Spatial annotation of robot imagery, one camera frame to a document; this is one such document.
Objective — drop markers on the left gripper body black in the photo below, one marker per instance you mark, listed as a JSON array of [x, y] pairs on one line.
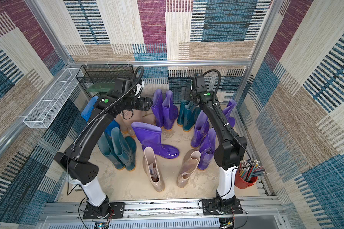
[[140, 104]]

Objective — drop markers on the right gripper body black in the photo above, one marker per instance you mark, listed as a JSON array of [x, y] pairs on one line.
[[186, 96]]

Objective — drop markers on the purple short rain boot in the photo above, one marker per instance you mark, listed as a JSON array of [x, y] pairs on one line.
[[150, 136]]

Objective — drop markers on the blue rain boot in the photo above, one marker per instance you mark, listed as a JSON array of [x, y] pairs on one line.
[[86, 113], [111, 126]]

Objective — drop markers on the large teal rain boot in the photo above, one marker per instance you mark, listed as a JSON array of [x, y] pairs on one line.
[[125, 148]]

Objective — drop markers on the slim teal rain boot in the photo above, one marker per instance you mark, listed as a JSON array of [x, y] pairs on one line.
[[106, 147]]

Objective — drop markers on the beige short rain boot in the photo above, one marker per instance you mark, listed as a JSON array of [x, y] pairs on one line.
[[151, 169]]

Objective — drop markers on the beige slim rain boot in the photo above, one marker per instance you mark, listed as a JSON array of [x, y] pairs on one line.
[[126, 118]]

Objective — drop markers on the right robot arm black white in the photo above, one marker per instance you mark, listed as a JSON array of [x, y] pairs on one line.
[[228, 154]]

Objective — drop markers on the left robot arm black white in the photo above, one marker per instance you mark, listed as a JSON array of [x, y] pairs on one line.
[[126, 95]]

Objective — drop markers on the purple tall rain boot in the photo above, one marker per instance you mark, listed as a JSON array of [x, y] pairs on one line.
[[157, 107]]

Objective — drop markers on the red pencil cup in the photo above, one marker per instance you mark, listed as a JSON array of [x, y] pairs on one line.
[[248, 173]]

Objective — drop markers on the white wire mesh basket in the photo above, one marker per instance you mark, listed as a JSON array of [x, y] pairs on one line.
[[48, 107]]

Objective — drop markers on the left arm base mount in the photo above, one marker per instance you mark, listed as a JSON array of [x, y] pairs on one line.
[[107, 210]]

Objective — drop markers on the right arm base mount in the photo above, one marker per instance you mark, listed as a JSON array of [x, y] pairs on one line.
[[220, 206]]

